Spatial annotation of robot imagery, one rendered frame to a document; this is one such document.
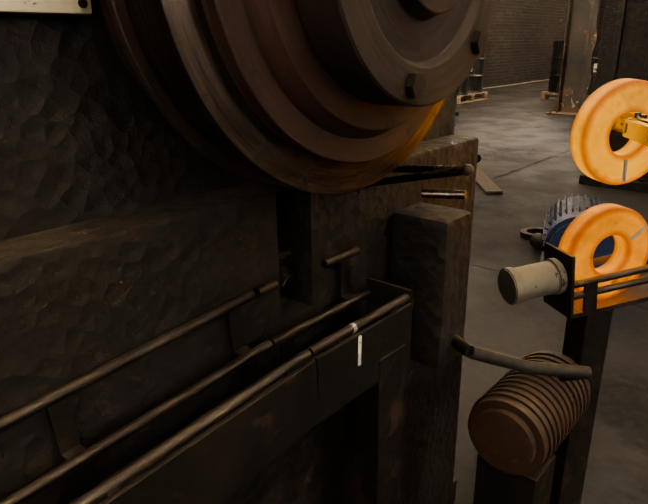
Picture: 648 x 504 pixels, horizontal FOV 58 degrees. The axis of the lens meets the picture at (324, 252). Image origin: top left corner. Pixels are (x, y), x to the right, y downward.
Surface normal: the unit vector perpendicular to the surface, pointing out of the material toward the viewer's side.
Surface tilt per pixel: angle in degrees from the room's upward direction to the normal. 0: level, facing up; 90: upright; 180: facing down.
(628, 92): 92
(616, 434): 0
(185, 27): 90
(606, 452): 0
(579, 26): 90
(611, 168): 92
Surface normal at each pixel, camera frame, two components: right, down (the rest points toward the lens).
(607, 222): 0.27, 0.31
